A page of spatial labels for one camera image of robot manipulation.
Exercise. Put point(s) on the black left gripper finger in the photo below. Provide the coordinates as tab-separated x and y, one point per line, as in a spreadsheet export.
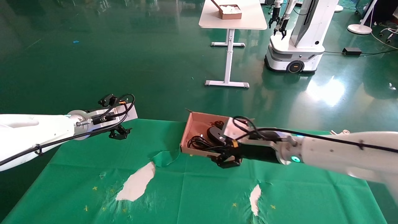
107	100
119	133

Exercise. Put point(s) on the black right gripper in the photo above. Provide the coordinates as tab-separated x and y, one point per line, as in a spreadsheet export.
259	153

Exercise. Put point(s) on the black computer mouse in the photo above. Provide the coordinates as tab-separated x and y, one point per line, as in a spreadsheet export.
215	134

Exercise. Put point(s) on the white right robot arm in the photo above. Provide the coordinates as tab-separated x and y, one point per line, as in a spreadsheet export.
348	155

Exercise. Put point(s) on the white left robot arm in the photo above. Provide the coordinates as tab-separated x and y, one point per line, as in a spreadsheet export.
31	137

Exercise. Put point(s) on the open brown cardboard box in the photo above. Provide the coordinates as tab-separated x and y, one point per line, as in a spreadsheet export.
194	126

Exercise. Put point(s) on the small brown box with paper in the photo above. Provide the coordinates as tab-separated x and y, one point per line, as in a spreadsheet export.
230	12

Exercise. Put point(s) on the green table cloth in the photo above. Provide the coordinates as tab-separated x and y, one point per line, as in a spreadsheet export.
199	189

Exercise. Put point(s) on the metal binder clip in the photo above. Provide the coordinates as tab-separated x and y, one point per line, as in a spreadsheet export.
343	132

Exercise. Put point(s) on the white wheeled background robot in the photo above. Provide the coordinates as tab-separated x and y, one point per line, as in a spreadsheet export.
298	43

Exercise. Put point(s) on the black power adapter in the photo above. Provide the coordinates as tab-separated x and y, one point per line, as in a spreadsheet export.
351	51

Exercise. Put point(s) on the white floor stand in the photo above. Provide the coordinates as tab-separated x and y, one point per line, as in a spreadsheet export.
360	29

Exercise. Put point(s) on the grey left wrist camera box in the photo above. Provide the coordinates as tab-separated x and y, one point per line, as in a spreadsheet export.
116	113

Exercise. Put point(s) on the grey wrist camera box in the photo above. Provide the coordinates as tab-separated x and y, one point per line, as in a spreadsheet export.
245	132
116	113

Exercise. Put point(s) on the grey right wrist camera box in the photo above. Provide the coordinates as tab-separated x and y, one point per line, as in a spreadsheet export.
245	132

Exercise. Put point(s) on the white pedestal table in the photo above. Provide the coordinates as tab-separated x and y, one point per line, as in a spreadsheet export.
230	21

